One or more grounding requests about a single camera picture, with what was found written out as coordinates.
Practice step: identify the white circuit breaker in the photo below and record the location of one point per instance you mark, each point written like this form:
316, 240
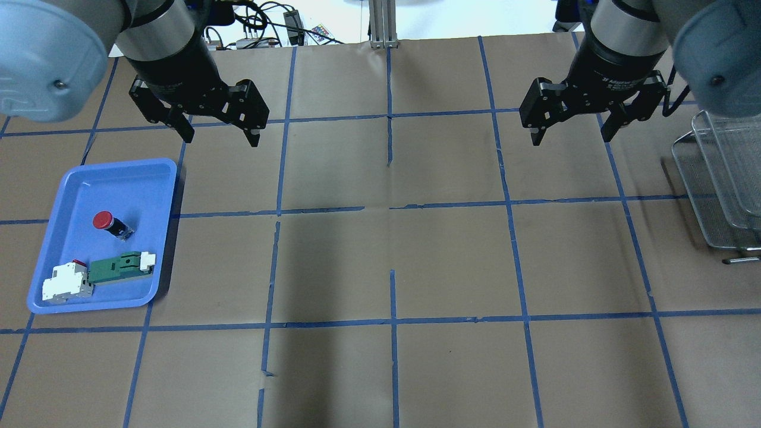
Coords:
67, 281

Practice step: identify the red emergency stop button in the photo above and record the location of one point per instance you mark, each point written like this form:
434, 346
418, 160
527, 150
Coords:
106, 221

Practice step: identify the aluminium frame post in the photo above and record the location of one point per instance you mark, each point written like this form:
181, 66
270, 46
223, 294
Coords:
382, 24

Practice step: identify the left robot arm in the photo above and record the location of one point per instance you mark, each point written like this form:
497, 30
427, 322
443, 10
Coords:
54, 54

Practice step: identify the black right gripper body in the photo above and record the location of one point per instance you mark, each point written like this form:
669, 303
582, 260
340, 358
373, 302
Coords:
618, 68

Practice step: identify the silver wire mesh shelf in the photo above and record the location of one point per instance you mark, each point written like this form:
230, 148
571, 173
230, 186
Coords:
719, 164

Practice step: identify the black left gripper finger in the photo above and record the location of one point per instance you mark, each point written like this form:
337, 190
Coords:
245, 108
155, 112

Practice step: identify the blue plastic tray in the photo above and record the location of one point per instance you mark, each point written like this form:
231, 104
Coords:
138, 192

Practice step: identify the green terminal block module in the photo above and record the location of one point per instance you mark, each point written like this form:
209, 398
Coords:
127, 266

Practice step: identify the black power adapter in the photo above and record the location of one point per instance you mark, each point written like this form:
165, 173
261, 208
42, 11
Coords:
295, 30

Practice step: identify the colourful remote control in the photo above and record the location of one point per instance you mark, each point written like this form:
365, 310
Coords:
320, 34

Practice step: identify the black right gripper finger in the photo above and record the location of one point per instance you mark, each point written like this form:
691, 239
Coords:
545, 104
643, 106

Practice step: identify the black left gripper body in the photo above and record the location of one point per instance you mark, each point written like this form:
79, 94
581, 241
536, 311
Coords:
175, 71

